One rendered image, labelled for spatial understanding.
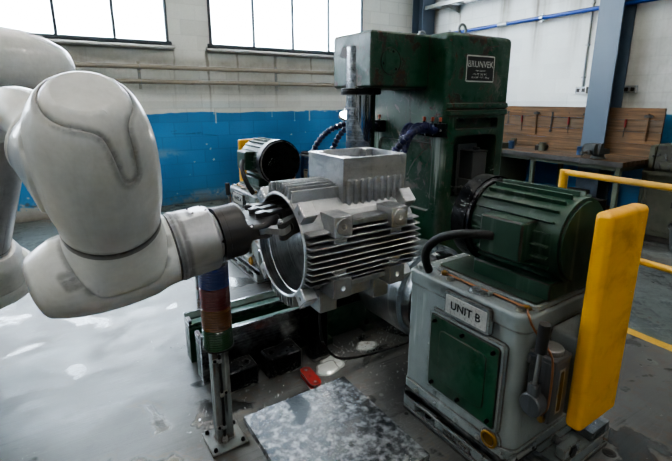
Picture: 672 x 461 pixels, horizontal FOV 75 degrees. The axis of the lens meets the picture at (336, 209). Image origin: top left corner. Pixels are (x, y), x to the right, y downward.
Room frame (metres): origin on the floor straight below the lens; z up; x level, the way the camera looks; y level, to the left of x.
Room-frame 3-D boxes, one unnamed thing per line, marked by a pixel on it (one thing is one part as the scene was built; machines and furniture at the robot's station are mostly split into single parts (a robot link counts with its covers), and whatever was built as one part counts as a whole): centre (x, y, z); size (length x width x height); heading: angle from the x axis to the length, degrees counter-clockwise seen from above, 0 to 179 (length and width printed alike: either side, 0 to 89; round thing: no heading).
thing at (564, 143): (5.66, -2.69, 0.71); 2.21 x 0.95 x 1.43; 31
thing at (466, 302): (0.86, -0.37, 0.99); 0.35 x 0.31 x 0.37; 33
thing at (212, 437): (0.81, 0.24, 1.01); 0.08 x 0.08 x 0.42; 33
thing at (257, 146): (1.87, 0.33, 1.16); 0.33 x 0.26 x 0.42; 33
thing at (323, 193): (0.68, 0.00, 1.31); 0.20 x 0.19 x 0.19; 123
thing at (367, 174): (0.70, -0.03, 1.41); 0.12 x 0.11 x 0.07; 123
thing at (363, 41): (1.50, -0.25, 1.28); 0.55 x 0.37 x 0.96; 123
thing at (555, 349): (0.69, -0.36, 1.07); 0.08 x 0.07 x 0.20; 123
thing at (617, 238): (0.81, -0.37, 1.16); 0.33 x 0.26 x 0.42; 33
